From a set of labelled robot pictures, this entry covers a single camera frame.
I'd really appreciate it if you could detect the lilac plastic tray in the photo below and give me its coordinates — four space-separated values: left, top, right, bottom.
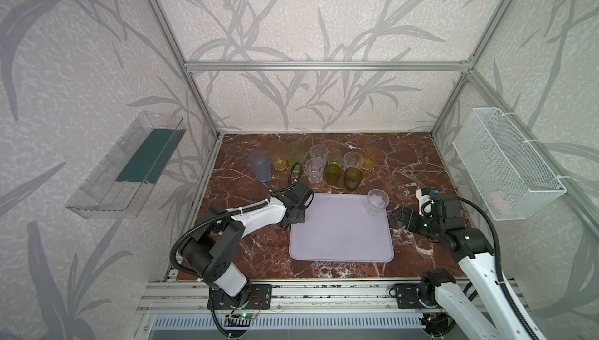
290 193 395 263

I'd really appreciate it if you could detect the brown olive textured cup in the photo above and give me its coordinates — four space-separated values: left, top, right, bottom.
343 167 363 192

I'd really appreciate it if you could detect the clear faceted cup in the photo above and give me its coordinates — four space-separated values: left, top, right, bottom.
366 189 389 216

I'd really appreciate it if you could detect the amber faceted cup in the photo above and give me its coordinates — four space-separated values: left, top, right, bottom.
360 145 380 171

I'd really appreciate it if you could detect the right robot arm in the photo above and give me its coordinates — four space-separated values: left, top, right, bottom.
388 188 545 339

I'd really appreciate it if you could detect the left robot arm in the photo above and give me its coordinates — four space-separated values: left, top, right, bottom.
169 180 314 302

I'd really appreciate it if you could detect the olive green textured cup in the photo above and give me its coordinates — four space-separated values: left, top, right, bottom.
324 164 342 186

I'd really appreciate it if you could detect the light green plastic cup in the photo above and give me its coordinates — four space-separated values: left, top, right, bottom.
286 141 307 173

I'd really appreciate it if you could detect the clear cup back row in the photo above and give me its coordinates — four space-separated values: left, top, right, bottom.
309 144 329 162

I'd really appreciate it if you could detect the yellow plastic cup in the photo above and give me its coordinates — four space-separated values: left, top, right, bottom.
268 140 288 171

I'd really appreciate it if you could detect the green cup back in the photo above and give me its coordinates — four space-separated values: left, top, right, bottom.
327 150 344 168

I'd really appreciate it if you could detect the grey-blue plastic cup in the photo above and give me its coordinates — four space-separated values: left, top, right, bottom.
248 150 271 183

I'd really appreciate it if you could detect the pink object in basket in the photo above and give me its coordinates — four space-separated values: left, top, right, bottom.
488 191 511 211

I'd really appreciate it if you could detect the small circuit board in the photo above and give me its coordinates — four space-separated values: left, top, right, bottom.
226 312 258 327

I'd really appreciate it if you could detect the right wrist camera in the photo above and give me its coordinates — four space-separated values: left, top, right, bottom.
416 187 437 217

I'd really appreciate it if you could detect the white wire basket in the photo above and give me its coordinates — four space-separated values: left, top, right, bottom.
453 107 567 221

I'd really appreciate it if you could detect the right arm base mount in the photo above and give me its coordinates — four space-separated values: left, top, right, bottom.
388 283 438 310

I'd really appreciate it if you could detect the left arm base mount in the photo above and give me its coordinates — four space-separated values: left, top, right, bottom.
207 283 273 310

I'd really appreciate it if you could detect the clear plastic wall shelf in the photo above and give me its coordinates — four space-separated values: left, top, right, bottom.
66 111 187 220

